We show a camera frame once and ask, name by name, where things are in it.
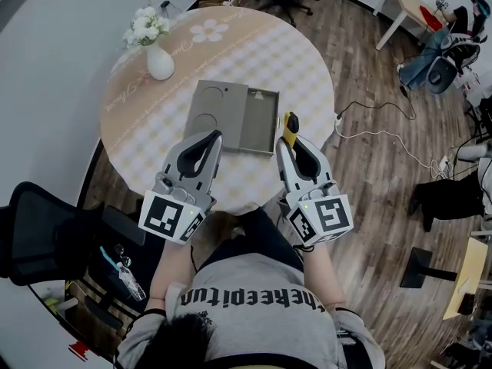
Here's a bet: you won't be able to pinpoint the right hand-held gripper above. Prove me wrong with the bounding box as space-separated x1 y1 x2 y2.
275 136 355 246

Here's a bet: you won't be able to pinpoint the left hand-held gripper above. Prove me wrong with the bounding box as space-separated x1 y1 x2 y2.
138 129 224 247

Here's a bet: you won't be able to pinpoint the yellow handled tool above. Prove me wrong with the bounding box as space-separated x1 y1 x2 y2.
283 111 301 151

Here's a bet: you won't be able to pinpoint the grey tray box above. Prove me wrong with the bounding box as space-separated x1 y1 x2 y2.
183 79 281 158

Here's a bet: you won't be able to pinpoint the person's right forearm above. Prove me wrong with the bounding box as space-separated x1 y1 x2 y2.
303 244 347 309

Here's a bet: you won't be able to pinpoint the person's left forearm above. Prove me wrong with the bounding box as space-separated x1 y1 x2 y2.
147 240 194 311

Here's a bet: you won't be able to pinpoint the person's black trousers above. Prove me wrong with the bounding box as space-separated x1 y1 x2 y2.
199 205 305 273

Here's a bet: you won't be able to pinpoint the white vase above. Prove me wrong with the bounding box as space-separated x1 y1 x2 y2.
145 40 176 81

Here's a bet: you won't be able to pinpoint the eyeglasses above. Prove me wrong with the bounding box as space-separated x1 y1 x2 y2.
114 244 133 268

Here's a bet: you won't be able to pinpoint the blue toothbrush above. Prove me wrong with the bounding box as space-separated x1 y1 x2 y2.
98 245 118 273

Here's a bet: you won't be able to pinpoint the clear plastic water bottle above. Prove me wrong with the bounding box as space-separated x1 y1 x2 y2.
116 261 148 303

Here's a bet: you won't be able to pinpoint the white flower bunch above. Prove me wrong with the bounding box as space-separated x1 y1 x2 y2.
121 5 171 50

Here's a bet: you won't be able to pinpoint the grey office chair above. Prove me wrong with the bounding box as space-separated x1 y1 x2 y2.
426 32 482 95

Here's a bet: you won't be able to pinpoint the black mesh office chair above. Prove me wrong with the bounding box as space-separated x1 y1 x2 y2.
0 181 167 334

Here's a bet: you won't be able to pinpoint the grey printed t-shirt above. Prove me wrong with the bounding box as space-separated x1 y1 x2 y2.
115 253 386 369

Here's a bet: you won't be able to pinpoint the light wooden desk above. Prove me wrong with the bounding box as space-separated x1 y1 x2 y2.
441 236 490 321

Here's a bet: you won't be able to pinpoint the red cloth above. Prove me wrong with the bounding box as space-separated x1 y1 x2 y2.
419 5 444 31

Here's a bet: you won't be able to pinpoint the white cable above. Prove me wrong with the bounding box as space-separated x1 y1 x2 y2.
334 118 444 169

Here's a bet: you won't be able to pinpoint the black cable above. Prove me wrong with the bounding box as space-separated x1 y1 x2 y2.
335 99 418 122

